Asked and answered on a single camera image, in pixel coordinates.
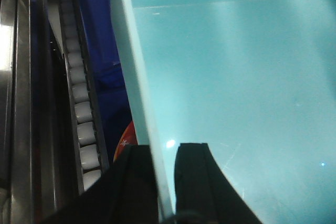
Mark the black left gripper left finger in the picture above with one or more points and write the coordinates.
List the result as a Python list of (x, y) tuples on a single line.
[(125, 193)]

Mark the dark blue centre storage bin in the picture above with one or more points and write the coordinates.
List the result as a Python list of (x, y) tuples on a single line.
[(107, 72)]

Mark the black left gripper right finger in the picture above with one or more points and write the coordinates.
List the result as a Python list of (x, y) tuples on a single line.
[(203, 193)]

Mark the red snack bag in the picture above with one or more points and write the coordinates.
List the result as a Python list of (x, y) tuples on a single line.
[(128, 138)]

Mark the stainless steel shelf rail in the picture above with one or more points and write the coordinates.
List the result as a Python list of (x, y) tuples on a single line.
[(30, 173)]

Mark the white roller track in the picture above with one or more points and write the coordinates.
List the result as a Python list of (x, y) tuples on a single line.
[(90, 151)]

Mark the light blue plastic bin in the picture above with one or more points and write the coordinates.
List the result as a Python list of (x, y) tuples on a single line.
[(253, 79)]

